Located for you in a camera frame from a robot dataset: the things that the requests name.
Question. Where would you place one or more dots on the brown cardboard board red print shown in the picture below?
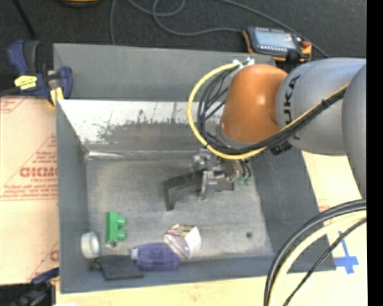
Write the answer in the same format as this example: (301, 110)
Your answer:
(25, 145)

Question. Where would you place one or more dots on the black flat pad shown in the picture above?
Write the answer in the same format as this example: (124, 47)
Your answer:
(119, 268)

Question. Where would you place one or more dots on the black curved object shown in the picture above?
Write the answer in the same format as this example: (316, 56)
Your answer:
(182, 185)

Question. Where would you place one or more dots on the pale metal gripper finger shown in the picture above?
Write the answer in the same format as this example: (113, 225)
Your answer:
(204, 186)

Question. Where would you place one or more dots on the green toy block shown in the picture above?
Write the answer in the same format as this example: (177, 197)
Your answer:
(114, 226)

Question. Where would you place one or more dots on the grey metal bin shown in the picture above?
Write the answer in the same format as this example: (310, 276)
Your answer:
(140, 177)

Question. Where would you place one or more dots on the purple spray bottle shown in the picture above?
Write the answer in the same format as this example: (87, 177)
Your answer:
(158, 257)

